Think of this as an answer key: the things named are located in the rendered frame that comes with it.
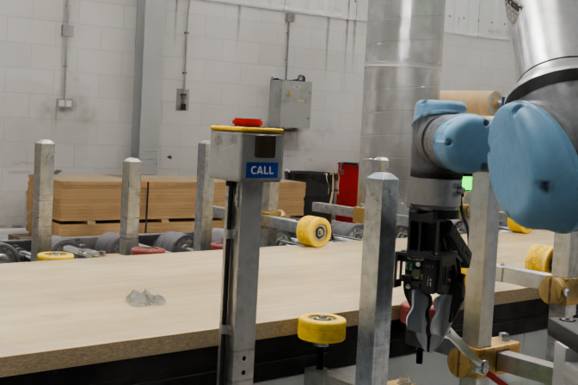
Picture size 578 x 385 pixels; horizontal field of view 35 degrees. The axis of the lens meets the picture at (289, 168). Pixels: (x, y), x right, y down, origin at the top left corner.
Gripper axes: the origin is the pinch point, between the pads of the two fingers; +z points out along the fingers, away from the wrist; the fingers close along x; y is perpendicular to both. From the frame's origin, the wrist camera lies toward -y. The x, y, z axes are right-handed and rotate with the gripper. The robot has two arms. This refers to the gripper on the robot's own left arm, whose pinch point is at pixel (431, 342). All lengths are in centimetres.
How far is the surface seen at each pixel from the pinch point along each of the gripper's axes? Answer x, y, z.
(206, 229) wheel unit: -94, -78, 0
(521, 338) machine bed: -5, -69, 13
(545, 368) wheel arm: 11.9, -20.8, 6.1
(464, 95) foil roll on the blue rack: -247, -722, -62
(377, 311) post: -7.6, 2.8, -3.9
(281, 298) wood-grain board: -37.1, -20.3, 1.8
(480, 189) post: -0.8, -20.9, -21.6
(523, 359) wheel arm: 7.9, -22.4, 5.7
